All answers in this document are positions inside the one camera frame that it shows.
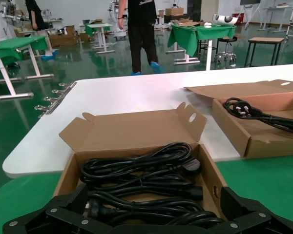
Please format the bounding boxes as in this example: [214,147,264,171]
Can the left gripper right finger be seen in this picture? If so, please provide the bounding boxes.
[221,187,293,234]

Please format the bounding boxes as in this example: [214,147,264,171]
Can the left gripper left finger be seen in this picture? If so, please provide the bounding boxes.
[2,183,113,234]

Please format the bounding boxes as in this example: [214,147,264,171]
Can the black power cord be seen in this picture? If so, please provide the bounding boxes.
[146,211,227,227]
[222,97,293,136]
[82,170,204,201]
[82,142,201,177]
[86,191,206,220]

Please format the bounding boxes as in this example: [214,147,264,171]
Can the open brown cardboard box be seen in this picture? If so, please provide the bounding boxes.
[52,101,229,224]
[184,78,293,160]

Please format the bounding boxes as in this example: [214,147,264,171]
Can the closed brown cardboard box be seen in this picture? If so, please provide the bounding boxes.
[165,7,184,16]

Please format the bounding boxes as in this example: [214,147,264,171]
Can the green table cloth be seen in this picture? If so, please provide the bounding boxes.
[0,153,293,234]

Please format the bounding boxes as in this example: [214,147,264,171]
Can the silver binder clip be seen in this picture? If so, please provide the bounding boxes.
[58,81,78,90]
[51,88,73,98]
[34,103,59,116]
[43,95,65,106]

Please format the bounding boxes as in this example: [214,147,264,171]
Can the long green cloth table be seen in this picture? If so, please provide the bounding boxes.
[0,36,55,101]

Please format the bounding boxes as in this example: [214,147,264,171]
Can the pile of cardboard boxes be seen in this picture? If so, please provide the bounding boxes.
[48,25,79,47]

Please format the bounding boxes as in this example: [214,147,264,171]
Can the wooden top black stool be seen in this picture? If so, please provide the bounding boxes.
[244,37,286,68]

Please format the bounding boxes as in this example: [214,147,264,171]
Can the black swivel stool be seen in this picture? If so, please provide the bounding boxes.
[213,36,238,64]

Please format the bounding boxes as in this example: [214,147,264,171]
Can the white humanoid robot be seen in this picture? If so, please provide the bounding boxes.
[108,0,128,41]

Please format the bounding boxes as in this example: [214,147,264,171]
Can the small green topped table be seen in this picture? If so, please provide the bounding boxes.
[84,22,116,55]

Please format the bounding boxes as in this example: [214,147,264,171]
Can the green draped white table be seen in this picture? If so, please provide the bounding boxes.
[166,22,237,71]

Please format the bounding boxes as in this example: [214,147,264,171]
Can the person in black trousers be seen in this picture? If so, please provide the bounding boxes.
[118,0,166,76]

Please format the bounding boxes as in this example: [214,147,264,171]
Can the white curved shell part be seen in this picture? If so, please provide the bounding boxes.
[211,14,238,26]

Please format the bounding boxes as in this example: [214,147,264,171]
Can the person in black shirt shorts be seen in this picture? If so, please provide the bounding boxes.
[25,0,60,61]

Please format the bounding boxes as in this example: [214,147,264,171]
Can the flattened cardboard pieces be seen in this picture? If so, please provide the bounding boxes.
[172,19,201,27]

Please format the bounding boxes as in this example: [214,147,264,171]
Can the white robot with arms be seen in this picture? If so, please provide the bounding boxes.
[0,0,32,25]

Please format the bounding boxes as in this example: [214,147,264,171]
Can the black display on stand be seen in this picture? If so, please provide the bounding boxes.
[239,0,262,30]

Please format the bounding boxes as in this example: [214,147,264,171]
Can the white frame workbench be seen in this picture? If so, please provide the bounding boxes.
[257,6,293,33]

